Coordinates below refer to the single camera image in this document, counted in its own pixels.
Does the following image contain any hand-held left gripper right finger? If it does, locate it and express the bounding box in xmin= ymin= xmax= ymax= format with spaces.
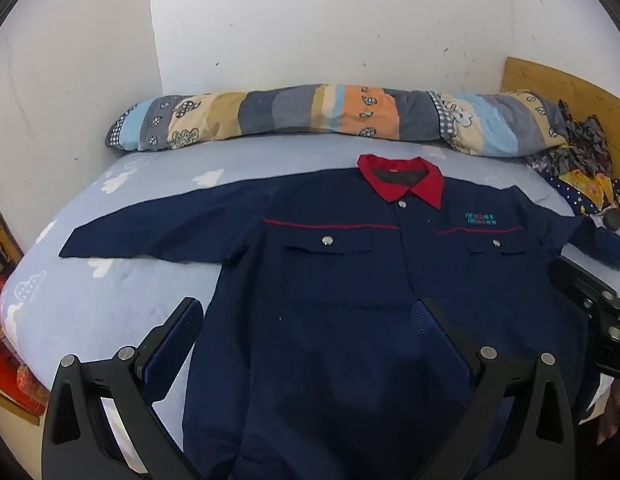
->
xmin=410 ymin=297 xmax=578 ymax=480

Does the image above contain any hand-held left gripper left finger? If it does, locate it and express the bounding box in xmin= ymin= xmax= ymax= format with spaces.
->
xmin=40 ymin=296 xmax=205 ymax=480

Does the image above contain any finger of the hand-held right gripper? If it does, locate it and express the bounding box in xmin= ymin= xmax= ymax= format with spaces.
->
xmin=548 ymin=256 xmax=620 ymax=312
xmin=588 ymin=310 xmax=620 ymax=379

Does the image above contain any navy work jacket red collar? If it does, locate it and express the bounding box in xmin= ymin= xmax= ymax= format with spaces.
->
xmin=59 ymin=154 xmax=620 ymax=480

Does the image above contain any person's right forearm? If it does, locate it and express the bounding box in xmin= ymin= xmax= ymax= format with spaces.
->
xmin=596 ymin=375 xmax=620 ymax=447

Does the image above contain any light blue cloud bed sheet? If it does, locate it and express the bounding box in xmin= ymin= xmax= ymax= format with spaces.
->
xmin=0 ymin=132 xmax=615 ymax=466

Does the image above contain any navy yellow starred cloth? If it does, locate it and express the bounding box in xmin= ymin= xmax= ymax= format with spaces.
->
xmin=552 ymin=167 xmax=620 ymax=218

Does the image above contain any grey geometric patterned cloth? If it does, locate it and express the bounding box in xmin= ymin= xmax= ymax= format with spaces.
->
xmin=522 ymin=100 xmax=618 ymax=177

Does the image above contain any red bag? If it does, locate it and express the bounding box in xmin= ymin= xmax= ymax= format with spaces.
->
xmin=0 ymin=272 xmax=48 ymax=417

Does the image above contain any wooden headboard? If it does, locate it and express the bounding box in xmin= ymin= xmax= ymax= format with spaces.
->
xmin=500 ymin=56 xmax=620 ymax=181

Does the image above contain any rolled patchwork quilt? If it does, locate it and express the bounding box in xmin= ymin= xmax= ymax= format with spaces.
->
xmin=105 ymin=82 xmax=573 ymax=158

